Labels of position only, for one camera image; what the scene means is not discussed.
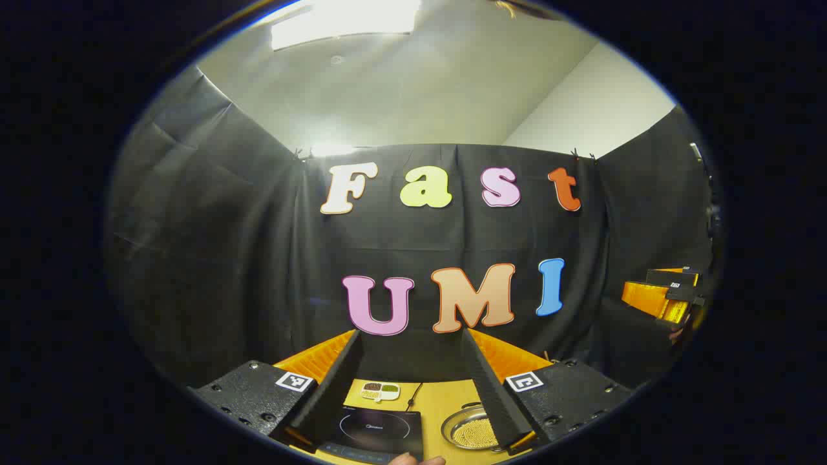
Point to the ceiling light panel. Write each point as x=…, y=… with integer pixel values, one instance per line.
x=342, y=19

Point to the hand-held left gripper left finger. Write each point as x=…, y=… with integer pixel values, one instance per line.
x=326, y=400

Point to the pile of yellow soybeans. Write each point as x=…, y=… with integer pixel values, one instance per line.
x=475, y=434

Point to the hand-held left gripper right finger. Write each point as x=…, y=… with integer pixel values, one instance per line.
x=494, y=400

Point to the black induction cooktop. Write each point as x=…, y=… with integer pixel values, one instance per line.
x=381, y=431

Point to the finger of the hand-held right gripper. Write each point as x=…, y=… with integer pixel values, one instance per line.
x=672, y=277
x=649, y=298

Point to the black metal stand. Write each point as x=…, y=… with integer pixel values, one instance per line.
x=696, y=152

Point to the white divided bean dish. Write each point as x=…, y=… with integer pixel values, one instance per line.
x=380, y=391

